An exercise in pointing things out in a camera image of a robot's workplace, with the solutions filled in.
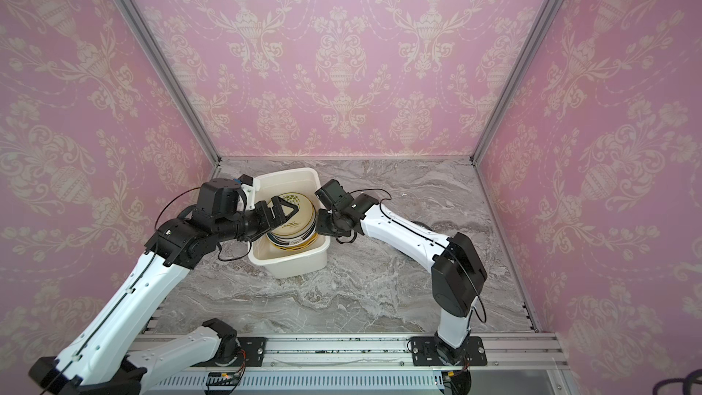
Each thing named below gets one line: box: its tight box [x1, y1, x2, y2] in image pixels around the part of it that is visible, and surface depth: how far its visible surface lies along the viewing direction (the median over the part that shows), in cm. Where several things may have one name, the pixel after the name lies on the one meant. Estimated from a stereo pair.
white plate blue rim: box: [265, 213, 318, 247], surface depth 92 cm
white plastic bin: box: [247, 167, 331, 279], surface depth 89 cm
